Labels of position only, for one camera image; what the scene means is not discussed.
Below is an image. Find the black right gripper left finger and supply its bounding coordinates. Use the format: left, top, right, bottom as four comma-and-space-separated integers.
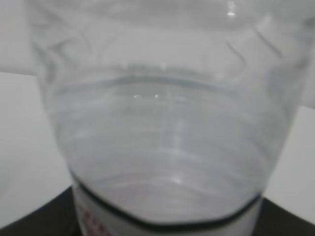
0, 187, 82, 236

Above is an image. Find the clear plastic water bottle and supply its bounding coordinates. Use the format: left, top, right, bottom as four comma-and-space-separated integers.
25, 0, 315, 236

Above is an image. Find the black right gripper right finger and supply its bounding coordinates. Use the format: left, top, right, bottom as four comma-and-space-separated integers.
252, 198, 315, 236

